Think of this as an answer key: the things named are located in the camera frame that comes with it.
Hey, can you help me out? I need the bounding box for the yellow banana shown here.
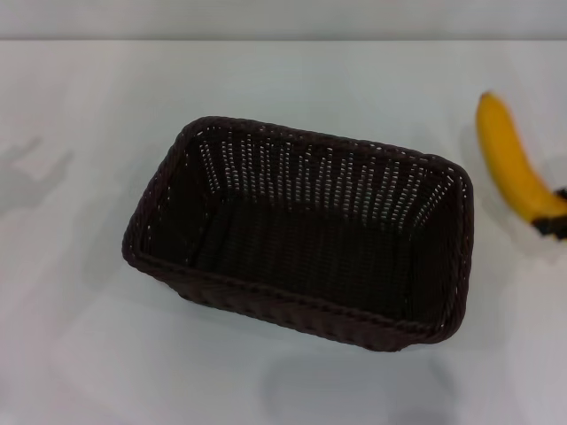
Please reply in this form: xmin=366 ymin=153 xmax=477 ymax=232
xmin=476 ymin=89 xmax=567 ymax=225

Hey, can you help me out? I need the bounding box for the dark brown woven basket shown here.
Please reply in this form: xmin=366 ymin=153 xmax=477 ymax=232
xmin=120 ymin=115 xmax=475 ymax=355

